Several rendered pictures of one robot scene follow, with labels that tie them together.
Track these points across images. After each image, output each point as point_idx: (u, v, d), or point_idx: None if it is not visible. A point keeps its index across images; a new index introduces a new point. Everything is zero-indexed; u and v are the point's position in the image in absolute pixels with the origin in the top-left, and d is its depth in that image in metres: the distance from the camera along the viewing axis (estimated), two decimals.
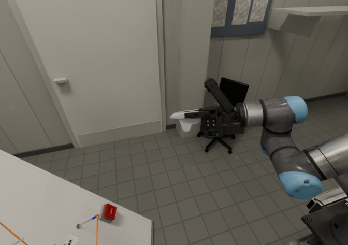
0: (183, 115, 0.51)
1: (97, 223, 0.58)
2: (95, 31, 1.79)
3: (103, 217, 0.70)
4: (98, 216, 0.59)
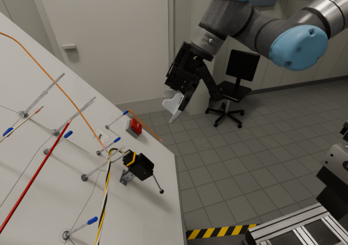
0: None
1: (134, 114, 0.56)
2: None
3: (130, 129, 0.66)
4: (129, 110, 0.55)
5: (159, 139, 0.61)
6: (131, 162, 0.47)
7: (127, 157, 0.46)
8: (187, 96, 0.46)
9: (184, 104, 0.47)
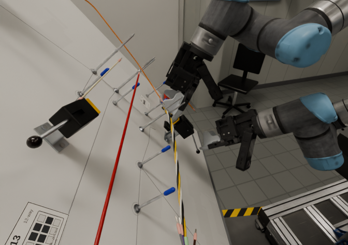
0: None
1: None
2: None
3: None
4: None
5: (192, 107, 0.68)
6: (176, 120, 0.53)
7: None
8: (187, 95, 0.46)
9: (184, 104, 0.47)
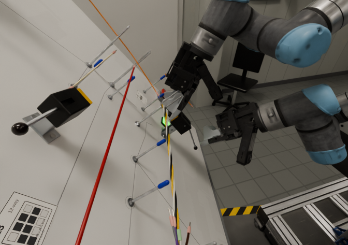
0: None
1: None
2: None
3: (161, 97, 0.72)
4: (166, 75, 0.61)
5: (190, 104, 0.67)
6: (175, 117, 0.53)
7: None
8: (186, 97, 0.47)
9: (183, 105, 0.48)
